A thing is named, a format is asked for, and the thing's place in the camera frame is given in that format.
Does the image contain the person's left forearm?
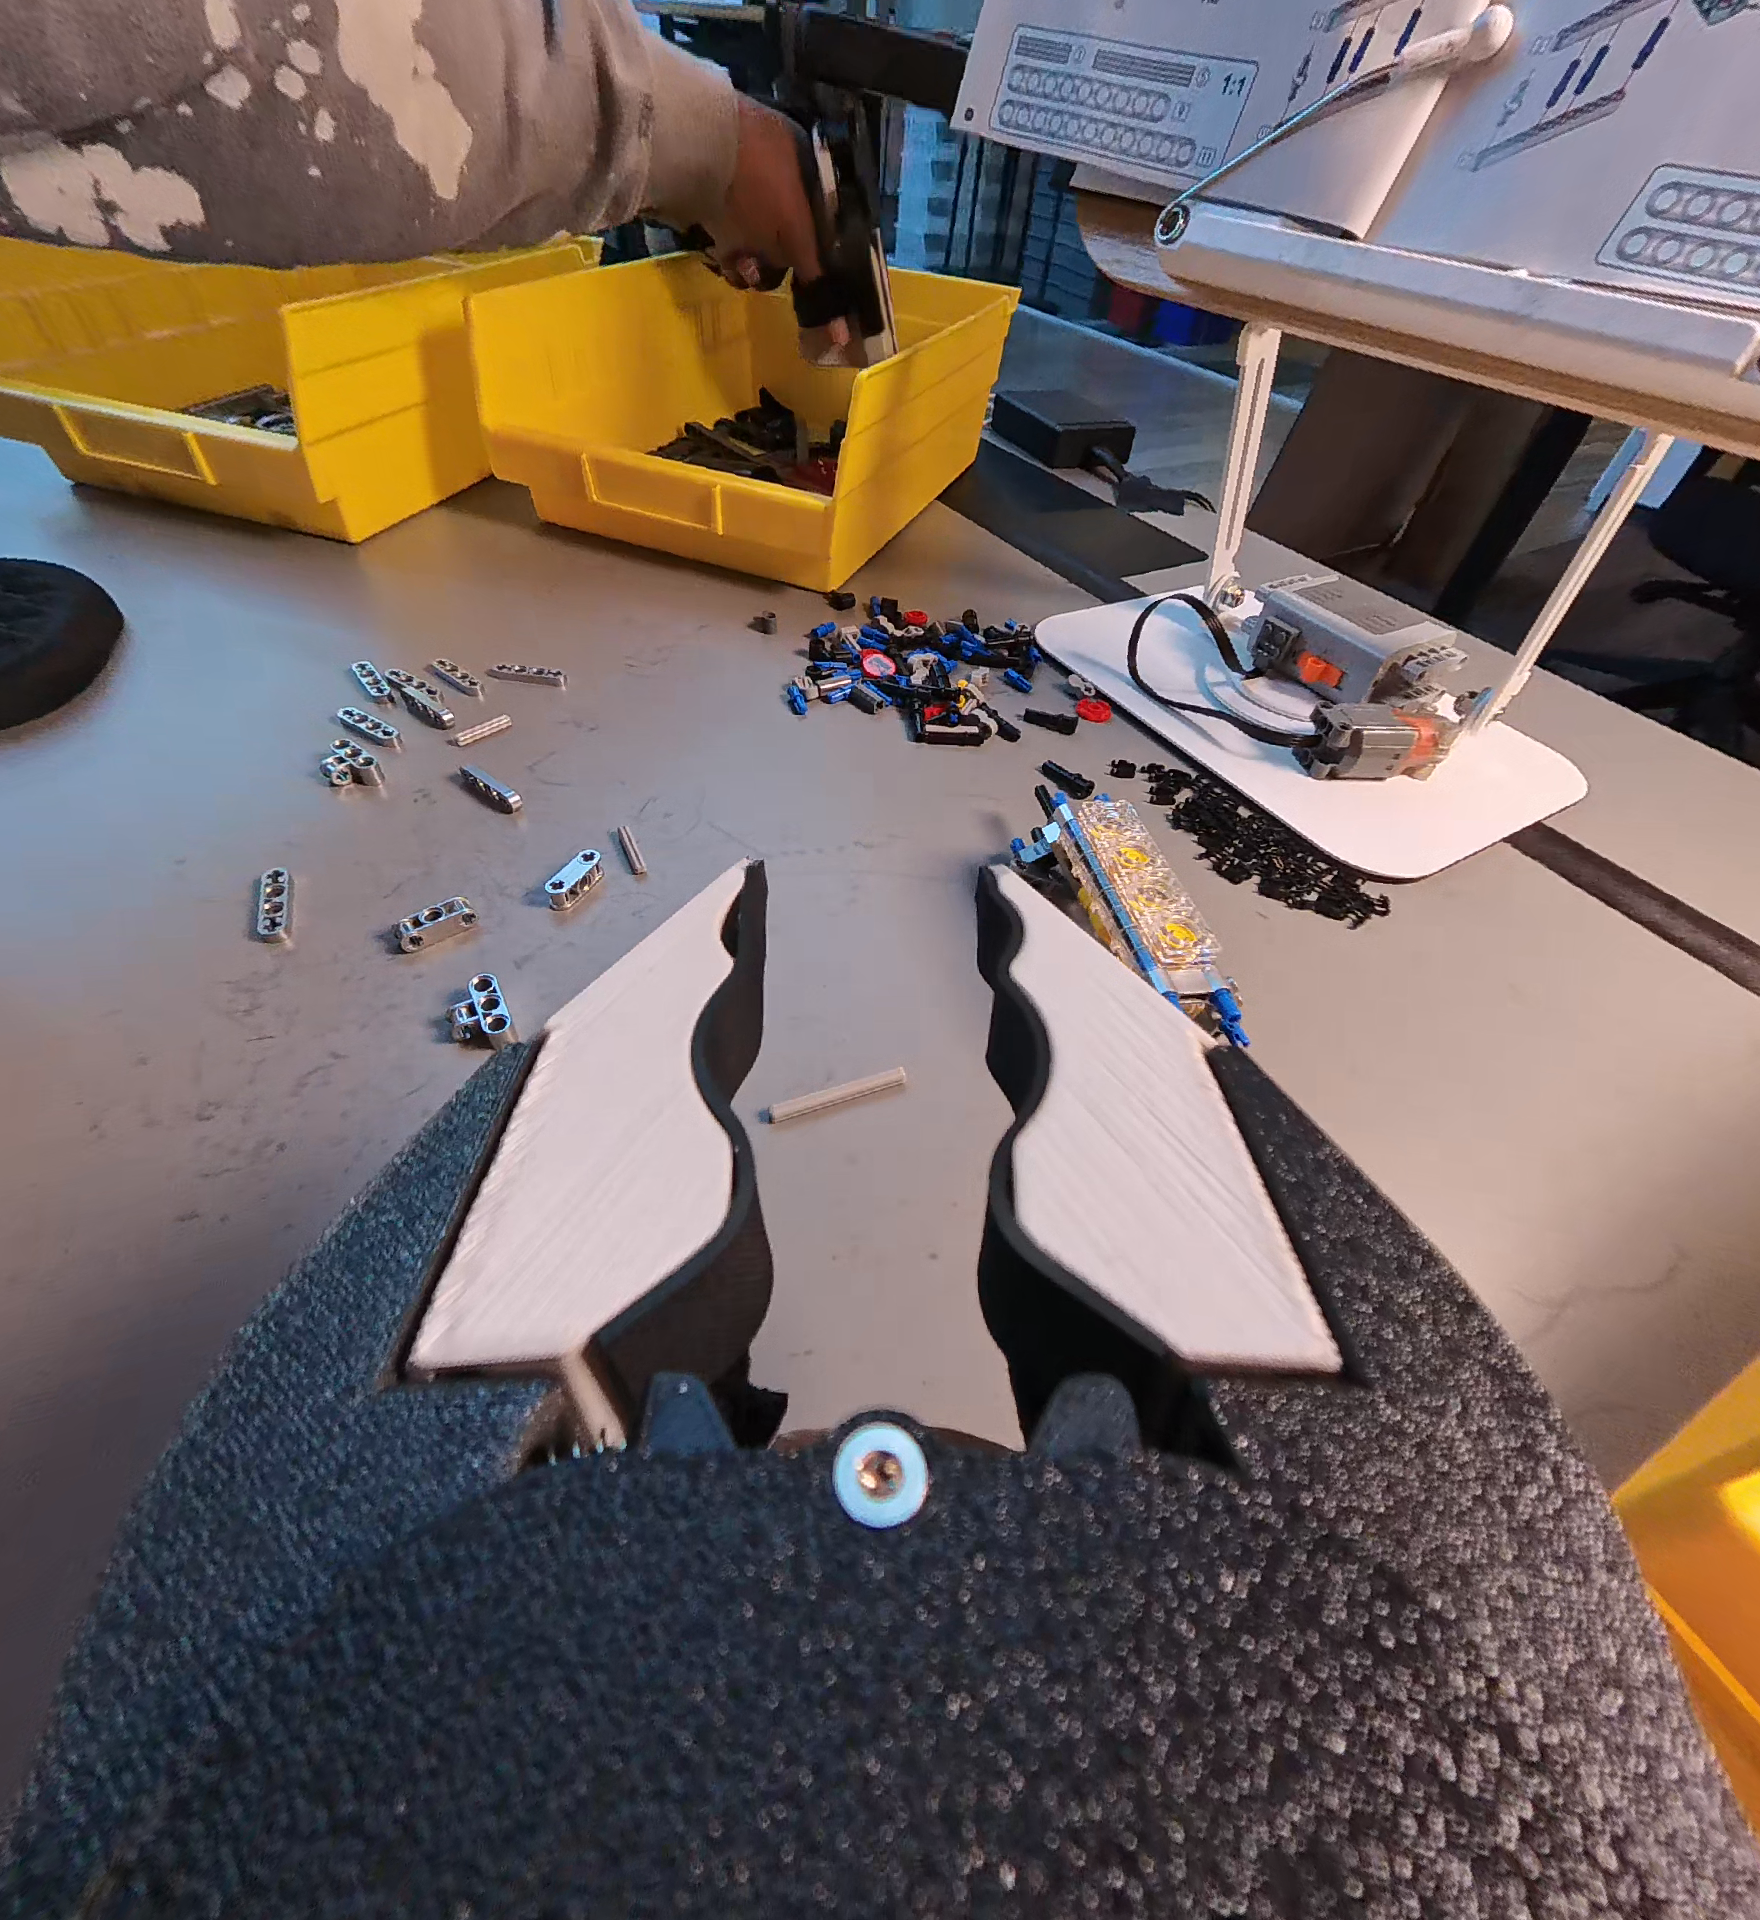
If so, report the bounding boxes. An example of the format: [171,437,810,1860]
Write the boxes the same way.
[0,0,743,277]

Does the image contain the yellow bin with red panels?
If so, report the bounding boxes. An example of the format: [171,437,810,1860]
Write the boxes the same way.
[465,246,1021,594]

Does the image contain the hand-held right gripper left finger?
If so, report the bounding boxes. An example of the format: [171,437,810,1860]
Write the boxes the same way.
[404,859,778,1455]

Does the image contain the scattered chrome beams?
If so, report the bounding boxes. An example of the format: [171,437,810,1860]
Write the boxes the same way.
[252,656,610,1050]

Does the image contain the black power adapter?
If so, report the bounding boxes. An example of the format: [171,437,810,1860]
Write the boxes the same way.
[991,386,1140,470]

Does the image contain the grey desk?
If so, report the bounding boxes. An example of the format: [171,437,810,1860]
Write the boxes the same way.
[0,300,1760,1892]

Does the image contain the black adapter cable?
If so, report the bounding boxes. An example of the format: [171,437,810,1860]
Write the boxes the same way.
[1089,447,1216,522]

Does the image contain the stack of grey crates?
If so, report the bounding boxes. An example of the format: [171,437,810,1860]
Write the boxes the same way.
[893,104,1107,310]

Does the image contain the grey motor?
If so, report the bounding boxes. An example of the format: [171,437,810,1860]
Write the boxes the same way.
[1300,696,1477,787]

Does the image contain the pile of small coloured connectors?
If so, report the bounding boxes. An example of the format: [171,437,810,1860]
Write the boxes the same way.
[784,594,1044,750]

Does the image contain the black mesh pad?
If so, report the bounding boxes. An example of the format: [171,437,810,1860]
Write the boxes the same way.
[0,559,127,750]

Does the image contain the blue crate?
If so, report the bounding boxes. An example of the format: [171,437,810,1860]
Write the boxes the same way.
[1111,285,1241,355]

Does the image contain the transparent engine block assembly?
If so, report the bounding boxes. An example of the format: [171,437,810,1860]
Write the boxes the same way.
[1005,795,1254,1050]

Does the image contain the heap of dark building pieces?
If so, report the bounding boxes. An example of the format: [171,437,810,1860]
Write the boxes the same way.
[646,386,852,499]

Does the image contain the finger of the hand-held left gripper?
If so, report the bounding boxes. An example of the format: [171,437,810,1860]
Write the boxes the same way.
[816,99,899,367]

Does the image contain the person's left hand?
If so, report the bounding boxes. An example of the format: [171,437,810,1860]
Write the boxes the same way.
[700,97,834,298]

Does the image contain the wooden book stand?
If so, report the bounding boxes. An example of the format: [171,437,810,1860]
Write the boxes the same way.
[1031,0,1760,885]

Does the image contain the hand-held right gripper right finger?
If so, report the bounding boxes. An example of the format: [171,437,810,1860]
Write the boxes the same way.
[974,865,1348,1455]

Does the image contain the black motor cable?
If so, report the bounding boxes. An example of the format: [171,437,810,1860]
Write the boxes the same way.
[1126,591,1324,753]

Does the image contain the black office chair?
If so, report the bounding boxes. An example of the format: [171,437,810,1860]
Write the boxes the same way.
[1539,450,1760,782]

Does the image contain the pile of small black pins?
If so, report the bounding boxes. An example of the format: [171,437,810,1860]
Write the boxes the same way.
[1138,761,1395,929]

